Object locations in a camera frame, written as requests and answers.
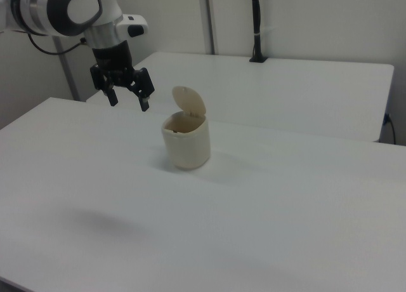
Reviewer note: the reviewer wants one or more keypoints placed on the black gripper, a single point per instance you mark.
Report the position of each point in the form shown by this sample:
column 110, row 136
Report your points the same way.
column 112, row 58

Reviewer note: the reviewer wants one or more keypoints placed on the aluminium frame post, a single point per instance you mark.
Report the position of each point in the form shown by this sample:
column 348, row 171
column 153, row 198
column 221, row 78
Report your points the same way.
column 211, row 19

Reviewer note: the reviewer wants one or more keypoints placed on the cream trash bin lid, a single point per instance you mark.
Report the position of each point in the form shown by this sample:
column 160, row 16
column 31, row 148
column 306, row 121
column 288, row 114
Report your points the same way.
column 188, row 100

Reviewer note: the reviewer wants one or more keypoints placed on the cream small trash bin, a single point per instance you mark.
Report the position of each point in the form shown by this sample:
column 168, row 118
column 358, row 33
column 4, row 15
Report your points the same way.
column 187, row 149

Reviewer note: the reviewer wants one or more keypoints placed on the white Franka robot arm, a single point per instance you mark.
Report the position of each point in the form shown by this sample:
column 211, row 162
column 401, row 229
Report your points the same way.
column 35, row 9

